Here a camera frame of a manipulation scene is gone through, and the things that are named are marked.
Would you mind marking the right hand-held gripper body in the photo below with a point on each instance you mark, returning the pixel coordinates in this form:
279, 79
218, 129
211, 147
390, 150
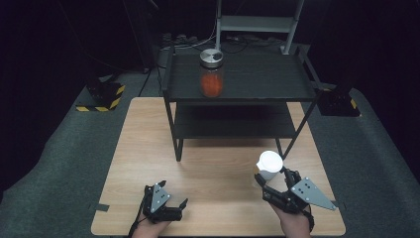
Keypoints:
303, 196

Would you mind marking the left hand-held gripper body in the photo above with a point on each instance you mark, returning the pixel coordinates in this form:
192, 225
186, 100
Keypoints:
160, 205

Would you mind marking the white plastic cup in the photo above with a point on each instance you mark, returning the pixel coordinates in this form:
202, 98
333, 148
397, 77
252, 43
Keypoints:
270, 163

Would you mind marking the black two-tier shelf rack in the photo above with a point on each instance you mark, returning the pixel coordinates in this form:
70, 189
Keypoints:
251, 82

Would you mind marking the glass jar with silver lid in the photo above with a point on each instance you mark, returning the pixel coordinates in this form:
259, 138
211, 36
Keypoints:
211, 74

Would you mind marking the person's left hand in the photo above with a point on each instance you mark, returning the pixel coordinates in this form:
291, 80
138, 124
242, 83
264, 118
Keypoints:
150, 229

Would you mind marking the person's right hand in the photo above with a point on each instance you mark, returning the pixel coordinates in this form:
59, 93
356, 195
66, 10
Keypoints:
294, 224

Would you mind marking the yellow-black striped stand base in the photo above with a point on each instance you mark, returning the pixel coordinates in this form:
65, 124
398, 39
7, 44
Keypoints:
104, 97
338, 102

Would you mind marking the black power strip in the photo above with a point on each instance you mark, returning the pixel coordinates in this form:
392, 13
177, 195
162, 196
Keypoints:
178, 39

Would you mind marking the grey metal stand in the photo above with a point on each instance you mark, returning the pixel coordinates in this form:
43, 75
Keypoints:
257, 23

